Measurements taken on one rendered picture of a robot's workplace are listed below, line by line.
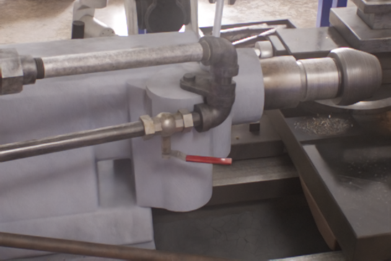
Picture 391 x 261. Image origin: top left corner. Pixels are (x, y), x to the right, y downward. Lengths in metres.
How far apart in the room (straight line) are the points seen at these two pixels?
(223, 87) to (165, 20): 0.80
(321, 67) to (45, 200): 0.44
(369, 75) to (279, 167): 0.33
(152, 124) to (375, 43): 0.59
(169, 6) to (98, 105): 0.71
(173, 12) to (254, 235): 0.59
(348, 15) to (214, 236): 0.51
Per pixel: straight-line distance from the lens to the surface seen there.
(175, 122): 0.72
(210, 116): 0.73
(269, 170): 1.17
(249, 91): 0.86
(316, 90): 0.92
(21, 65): 0.61
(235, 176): 1.15
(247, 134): 1.20
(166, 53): 0.67
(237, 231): 1.20
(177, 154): 0.74
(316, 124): 1.14
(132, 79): 0.80
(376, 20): 1.22
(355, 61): 0.93
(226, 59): 0.71
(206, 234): 1.19
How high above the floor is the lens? 1.51
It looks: 30 degrees down
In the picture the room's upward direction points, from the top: straight up
